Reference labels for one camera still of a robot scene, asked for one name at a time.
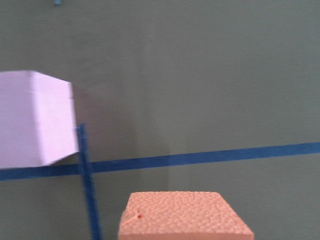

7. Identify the orange foam block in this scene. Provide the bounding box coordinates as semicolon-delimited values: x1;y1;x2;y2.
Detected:
117;191;255;240

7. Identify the pink foam block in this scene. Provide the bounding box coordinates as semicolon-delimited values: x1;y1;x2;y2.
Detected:
0;70;79;169

